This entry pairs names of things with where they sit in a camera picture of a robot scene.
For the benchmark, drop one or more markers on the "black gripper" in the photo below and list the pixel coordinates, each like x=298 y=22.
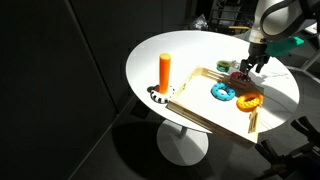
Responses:
x=256 y=53

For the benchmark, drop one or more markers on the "light wooden tray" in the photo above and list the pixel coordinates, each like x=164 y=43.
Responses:
x=199 y=103

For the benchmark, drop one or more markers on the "red and green toy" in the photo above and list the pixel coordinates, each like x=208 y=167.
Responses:
x=236 y=76

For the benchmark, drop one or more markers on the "grey reclining chair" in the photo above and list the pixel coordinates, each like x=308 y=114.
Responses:
x=243 y=36

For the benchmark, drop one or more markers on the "dark metal shelf rack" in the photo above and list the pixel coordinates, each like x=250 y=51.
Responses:
x=230 y=13

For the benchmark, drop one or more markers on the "grey crumpled bag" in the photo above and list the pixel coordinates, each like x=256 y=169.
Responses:
x=200 y=23

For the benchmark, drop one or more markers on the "orange cylinder peg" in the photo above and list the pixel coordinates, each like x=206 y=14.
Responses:
x=164 y=73

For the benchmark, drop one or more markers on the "black clamp stand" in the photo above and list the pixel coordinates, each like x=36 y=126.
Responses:
x=300 y=156

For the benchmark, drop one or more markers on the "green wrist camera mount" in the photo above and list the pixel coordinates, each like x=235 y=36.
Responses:
x=283 y=46

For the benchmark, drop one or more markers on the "white round table pedestal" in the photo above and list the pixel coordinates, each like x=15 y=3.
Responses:
x=181 y=146

